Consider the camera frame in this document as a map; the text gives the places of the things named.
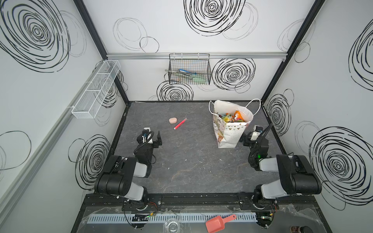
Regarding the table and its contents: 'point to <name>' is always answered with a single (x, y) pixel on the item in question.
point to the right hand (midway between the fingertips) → (250, 132)
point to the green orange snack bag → (238, 116)
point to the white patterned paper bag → (230, 121)
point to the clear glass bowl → (172, 225)
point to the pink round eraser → (173, 120)
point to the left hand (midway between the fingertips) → (150, 132)
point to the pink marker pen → (180, 123)
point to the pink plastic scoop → (217, 224)
